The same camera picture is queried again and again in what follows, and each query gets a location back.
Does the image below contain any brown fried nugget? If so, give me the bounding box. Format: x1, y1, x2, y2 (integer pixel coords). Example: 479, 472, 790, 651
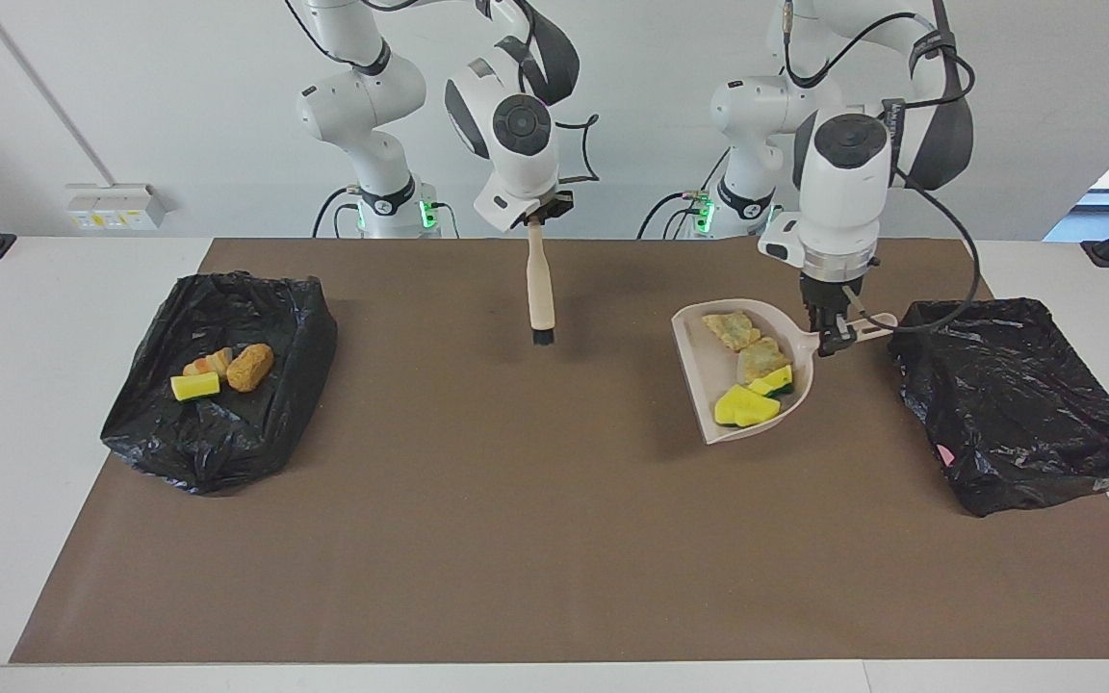
226, 344, 275, 393

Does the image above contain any torn bread piece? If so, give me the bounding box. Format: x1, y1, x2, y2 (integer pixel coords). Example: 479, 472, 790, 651
737, 337, 791, 384
702, 310, 762, 352

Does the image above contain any white wall cable duct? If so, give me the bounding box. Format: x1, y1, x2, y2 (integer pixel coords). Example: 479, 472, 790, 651
0, 0, 122, 189

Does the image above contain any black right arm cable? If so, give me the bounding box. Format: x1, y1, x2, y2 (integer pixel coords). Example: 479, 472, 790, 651
283, 0, 604, 186

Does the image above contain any black base cable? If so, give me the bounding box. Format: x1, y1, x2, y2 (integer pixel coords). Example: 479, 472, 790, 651
312, 186, 363, 239
636, 149, 731, 240

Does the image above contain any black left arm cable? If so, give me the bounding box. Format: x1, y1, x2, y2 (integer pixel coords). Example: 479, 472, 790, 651
783, 0, 982, 335

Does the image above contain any beige plastic dustpan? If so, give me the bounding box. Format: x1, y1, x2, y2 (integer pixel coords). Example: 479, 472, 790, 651
671, 298, 899, 446

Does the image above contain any beige hand brush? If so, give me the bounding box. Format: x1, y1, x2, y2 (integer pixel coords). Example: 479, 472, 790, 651
527, 219, 556, 347

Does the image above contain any black bag lined bin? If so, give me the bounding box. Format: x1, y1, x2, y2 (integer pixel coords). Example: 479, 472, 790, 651
100, 270, 339, 497
888, 297, 1109, 519

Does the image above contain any brown table mat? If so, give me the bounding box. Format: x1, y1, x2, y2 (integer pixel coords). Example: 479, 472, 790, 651
11, 238, 1109, 665

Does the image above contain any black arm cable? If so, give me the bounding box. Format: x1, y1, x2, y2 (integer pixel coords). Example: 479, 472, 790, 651
283, 0, 604, 186
783, 0, 982, 335

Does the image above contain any white wall socket box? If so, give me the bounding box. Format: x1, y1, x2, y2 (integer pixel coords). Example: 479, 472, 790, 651
64, 183, 168, 232

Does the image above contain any bread piece with orange crust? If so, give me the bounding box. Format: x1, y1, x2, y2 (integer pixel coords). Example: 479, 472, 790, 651
182, 346, 234, 378

